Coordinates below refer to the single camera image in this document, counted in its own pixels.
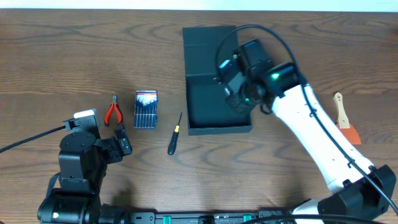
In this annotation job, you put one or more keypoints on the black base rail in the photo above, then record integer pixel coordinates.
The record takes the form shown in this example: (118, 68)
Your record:
(262, 216)

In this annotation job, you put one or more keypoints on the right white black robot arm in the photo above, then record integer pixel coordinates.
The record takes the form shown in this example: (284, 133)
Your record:
(358, 188)

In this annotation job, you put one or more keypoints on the blue precision screwdriver set case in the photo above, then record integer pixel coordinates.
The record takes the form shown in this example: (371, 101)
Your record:
(145, 109)

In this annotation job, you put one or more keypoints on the black yellow screwdriver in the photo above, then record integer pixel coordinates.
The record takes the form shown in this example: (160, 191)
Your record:
(173, 142)

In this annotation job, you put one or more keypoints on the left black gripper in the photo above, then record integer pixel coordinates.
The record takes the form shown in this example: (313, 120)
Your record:
(123, 143)

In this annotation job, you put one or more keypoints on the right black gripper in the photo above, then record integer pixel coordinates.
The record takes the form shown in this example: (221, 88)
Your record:
(236, 102)

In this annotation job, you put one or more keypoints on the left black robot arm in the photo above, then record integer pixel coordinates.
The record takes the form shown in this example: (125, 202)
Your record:
(73, 194)

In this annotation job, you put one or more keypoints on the black open gift box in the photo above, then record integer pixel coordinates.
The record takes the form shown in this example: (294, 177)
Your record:
(207, 109)

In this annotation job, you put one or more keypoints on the wooden handled orange scraper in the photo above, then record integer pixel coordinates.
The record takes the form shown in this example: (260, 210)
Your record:
(343, 122)

